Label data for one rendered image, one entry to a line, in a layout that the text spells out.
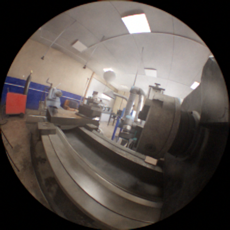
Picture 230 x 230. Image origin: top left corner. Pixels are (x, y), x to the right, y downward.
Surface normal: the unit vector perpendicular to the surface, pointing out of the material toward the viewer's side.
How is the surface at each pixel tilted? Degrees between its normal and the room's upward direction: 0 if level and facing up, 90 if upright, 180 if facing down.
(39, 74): 90
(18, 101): 90
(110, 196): 0
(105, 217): 0
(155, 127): 91
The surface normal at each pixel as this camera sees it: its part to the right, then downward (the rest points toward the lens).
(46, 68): 0.82, 0.29
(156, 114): -0.40, -0.30
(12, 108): 0.94, 0.30
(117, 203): 0.29, -0.95
